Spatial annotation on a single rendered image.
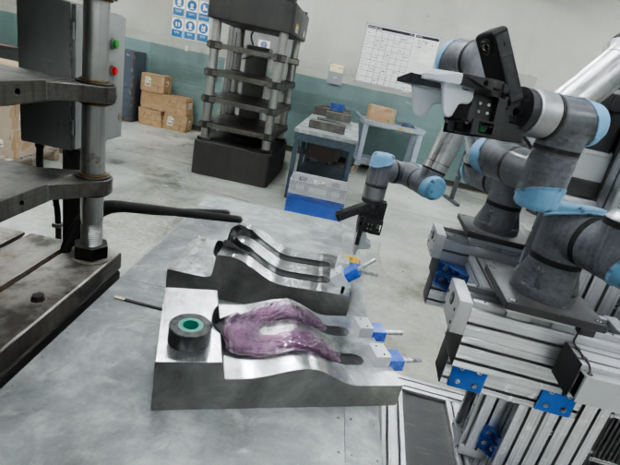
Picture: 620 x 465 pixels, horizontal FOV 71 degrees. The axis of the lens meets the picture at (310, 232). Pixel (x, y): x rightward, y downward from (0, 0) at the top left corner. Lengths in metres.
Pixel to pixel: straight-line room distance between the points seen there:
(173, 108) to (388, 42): 3.65
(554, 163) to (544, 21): 7.36
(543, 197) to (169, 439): 0.76
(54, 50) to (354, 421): 1.22
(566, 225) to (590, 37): 7.38
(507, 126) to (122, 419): 0.81
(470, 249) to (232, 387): 1.00
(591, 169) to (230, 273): 1.00
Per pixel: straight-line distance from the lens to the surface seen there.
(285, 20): 5.08
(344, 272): 1.22
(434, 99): 0.74
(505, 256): 1.63
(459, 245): 1.59
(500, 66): 0.74
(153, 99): 8.00
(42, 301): 1.25
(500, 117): 0.73
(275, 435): 0.89
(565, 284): 1.15
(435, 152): 1.39
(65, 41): 1.45
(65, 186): 1.30
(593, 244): 1.06
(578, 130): 0.83
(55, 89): 1.23
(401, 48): 7.67
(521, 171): 0.86
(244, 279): 1.19
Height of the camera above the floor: 1.43
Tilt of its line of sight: 20 degrees down
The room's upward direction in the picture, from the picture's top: 12 degrees clockwise
